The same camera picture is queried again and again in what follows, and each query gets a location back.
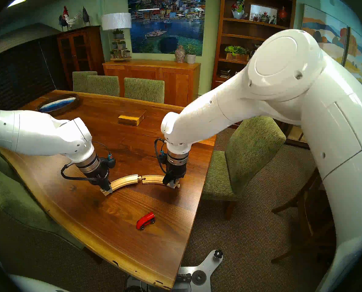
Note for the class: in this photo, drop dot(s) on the dark wood glass cabinet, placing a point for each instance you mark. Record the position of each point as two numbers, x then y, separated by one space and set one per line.
77 51

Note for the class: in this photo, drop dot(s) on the plant in white pot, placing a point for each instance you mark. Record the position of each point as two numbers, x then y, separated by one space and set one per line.
190 57

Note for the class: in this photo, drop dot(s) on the white lamp shade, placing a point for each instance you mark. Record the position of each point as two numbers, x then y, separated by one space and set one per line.
116 21

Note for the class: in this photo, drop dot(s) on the light wood sideboard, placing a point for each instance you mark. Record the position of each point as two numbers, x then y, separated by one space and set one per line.
150 75

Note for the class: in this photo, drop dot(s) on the harbour town painting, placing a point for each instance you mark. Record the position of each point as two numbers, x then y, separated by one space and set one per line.
165 20

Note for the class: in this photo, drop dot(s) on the dark window blind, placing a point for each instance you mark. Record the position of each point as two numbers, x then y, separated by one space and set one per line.
16 75

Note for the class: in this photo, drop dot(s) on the succulents in wooden planter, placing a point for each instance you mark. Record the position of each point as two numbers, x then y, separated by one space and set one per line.
237 52

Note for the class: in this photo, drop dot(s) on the dark glass door console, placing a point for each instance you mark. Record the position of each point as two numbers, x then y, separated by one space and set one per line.
296 136

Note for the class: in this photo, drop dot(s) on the black knob on base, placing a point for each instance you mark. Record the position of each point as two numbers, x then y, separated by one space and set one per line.
218 253

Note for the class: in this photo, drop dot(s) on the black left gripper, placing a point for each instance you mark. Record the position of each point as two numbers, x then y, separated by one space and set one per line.
101 177

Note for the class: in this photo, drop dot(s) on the tall wooden bookshelf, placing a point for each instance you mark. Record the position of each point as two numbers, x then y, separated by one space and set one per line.
254 21

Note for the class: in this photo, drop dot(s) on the framed text sign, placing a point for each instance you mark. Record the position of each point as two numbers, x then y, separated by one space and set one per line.
261 13

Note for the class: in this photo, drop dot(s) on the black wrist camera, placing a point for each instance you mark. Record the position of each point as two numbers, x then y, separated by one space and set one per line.
163 165
109 163

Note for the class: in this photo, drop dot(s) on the white left shoulder shell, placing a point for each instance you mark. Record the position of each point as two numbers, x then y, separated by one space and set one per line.
38 285

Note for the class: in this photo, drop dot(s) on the small stack of books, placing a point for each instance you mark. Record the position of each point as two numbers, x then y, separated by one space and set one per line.
225 73

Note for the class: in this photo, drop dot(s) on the dark bird figurine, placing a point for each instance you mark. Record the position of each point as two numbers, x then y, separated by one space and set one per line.
86 17

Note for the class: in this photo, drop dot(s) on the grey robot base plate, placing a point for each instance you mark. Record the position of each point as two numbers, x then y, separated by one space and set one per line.
210 264

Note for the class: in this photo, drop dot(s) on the red jar ornament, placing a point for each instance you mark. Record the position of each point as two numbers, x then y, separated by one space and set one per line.
282 13

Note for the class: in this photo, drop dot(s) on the tiered stand with succulents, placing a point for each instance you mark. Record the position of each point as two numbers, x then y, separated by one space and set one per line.
120 45

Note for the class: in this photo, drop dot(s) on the rectangular wooden block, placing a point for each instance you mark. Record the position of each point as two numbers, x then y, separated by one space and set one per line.
131 118

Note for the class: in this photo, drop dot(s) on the patterned ceramic vase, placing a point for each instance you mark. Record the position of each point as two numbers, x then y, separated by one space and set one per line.
180 54

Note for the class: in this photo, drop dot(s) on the ceiling light panel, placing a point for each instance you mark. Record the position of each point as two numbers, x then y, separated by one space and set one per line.
18 1

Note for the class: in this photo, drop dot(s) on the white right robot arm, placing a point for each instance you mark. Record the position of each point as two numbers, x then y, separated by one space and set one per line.
290 69

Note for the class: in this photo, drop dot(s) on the blue rooster figurine red comb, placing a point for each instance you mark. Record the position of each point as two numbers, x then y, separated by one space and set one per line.
63 20

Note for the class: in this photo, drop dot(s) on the colourful ceramic figurine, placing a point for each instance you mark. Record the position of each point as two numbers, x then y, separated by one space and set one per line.
238 8

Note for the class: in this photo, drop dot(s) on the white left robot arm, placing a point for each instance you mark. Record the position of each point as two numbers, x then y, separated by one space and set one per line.
31 133

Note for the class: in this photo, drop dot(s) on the white rooster figurine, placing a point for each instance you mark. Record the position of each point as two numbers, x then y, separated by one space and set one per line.
72 20

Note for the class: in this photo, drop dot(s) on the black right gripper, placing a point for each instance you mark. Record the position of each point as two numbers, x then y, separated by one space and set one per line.
176 172

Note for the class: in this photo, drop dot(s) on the abstract landscape canvas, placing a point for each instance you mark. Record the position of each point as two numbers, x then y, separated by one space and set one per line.
359 57
321 33

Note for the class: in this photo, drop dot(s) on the green upholstered chair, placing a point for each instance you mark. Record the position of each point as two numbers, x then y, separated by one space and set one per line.
103 85
144 89
82 80
254 148
13 200

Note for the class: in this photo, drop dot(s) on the curved wooden train track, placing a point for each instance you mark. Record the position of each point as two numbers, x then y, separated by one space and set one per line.
124 181
153 179

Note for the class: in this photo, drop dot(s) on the red toy train car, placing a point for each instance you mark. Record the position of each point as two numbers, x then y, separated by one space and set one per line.
144 221

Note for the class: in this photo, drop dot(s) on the dark wooden chair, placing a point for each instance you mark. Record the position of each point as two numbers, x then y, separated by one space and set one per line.
309 203

